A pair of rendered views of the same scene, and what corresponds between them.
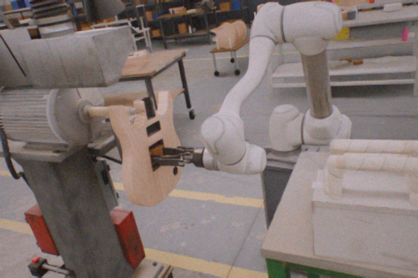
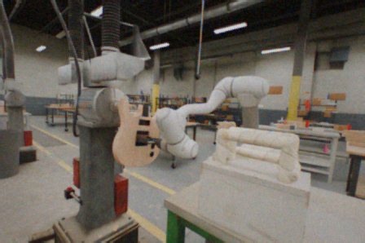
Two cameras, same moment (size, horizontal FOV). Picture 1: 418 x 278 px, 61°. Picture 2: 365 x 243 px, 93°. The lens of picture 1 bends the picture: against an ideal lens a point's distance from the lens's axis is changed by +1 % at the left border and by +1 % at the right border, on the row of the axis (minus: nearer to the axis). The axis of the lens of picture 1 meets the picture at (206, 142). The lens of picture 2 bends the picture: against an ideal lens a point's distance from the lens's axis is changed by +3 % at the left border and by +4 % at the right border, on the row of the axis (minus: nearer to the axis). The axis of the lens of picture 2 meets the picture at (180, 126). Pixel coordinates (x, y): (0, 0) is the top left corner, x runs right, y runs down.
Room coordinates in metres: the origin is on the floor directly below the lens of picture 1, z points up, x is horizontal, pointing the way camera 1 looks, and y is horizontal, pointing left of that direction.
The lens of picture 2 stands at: (0.16, -0.24, 1.27)
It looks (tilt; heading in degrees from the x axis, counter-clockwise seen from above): 6 degrees down; 10
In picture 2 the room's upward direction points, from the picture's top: 3 degrees clockwise
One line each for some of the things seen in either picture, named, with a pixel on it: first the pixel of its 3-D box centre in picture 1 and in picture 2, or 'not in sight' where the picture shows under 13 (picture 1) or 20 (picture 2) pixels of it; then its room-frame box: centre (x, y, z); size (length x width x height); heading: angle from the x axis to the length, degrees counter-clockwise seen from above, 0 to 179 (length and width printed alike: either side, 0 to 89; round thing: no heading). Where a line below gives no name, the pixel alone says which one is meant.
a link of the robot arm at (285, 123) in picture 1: (286, 126); not in sight; (1.66, -0.42, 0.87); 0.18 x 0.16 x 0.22; 60
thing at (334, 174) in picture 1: (334, 179); (221, 148); (0.69, -0.28, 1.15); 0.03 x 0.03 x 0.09
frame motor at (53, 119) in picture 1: (50, 110); (102, 104); (1.37, 0.59, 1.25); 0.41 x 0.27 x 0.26; 61
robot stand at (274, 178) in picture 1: (290, 207); not in sight; (1.66, -0.41, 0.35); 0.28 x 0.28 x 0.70; 54
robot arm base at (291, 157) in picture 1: (283, 149); not in sight; (1.67, -0.40, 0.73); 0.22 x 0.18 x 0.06; 54
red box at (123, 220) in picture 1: (113, 232); (115, 189); (1.54, 0.57, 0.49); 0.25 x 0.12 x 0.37; 61
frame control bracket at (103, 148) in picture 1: (111, 143); not in sight; (1.48, 0.43, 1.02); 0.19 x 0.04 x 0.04; 151
